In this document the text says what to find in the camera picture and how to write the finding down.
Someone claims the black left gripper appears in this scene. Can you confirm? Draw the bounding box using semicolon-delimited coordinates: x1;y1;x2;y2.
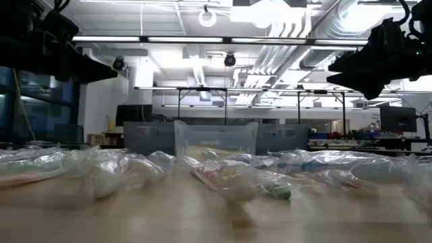
32;32;118;84

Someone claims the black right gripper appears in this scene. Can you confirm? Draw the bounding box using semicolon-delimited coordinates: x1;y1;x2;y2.
326;18;423;101

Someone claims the dark translucent grey bin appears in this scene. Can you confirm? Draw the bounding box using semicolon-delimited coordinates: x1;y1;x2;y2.
255;124;310;156
123;121;177;156

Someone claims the green white toothbrush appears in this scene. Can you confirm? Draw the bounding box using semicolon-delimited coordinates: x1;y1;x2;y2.
0;147;68;165
0;158;67;176
251;168;293;200

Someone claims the black monitor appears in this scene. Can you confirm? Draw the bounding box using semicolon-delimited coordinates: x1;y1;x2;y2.
115;104;153;127
379;105;418;134

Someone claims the dark glass window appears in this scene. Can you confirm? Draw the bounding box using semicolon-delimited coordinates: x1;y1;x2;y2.
0;65;82;146

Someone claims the wooden shelf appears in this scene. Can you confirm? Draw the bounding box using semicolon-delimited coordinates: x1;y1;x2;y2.
86;132;125;149

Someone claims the cluttered background workbench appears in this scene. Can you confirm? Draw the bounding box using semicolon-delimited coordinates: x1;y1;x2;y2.
308;130;432;157

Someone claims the black rig light bar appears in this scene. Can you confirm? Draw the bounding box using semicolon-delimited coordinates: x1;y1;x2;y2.
72;35;371;47

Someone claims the clear plastic bin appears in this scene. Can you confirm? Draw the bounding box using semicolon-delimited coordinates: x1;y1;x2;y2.
173;120;259;159

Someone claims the black hanging camera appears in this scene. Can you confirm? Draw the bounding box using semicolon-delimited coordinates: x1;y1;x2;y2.
112;56;126;72
223;53;237;68

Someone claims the black metal frame stand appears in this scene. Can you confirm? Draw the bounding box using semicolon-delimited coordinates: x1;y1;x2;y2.
296;89;347;136
175;86;229;126

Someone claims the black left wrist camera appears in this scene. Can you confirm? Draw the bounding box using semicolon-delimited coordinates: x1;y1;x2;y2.
42;8;80;45

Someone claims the silver ventilation duct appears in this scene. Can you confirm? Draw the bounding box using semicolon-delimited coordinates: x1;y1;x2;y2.
298;0;375;70

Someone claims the yellow extension cable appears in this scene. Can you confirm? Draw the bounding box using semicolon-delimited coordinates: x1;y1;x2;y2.
12;69;36;141

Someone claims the black aluminium table frame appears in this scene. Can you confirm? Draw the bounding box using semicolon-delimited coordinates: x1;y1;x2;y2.
0;140;432;158

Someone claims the white ring light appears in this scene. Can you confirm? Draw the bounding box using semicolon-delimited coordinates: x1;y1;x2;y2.
198;9;218;28

